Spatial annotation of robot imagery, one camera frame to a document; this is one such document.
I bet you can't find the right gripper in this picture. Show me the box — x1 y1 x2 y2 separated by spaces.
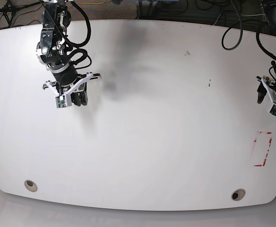
42 68 102 106

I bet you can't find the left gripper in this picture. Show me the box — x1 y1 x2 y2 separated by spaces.
257 77 276 104

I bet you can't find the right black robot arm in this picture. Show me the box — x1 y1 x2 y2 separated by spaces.
36 0 101 108

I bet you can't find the red tape marking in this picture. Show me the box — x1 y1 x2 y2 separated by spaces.
251 131 272 167

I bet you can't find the black tripod stand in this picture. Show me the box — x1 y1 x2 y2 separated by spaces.
0 0 40 28

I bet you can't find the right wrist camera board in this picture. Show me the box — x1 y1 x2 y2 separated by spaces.
55 95 72 108

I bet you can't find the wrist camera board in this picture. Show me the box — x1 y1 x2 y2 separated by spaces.
269 103 276 117
55 95 72 108

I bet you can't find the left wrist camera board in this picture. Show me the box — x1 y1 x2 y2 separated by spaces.
269 103 276 117

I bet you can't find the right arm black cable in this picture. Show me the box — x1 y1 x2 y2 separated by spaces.
38 0 93 69

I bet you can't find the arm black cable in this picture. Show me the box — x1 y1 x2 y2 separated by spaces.
221 0 276 62
38 0 93 69

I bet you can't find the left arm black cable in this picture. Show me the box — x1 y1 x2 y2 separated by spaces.
221 0 276 62

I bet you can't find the left table cable grommet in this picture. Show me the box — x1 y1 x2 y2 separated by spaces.
24 180 38 192

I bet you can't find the table cable grommet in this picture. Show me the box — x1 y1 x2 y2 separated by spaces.
24 180 38 192
231 189 246 201

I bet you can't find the right table cable grommet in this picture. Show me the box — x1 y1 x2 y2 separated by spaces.
231 189 246 201

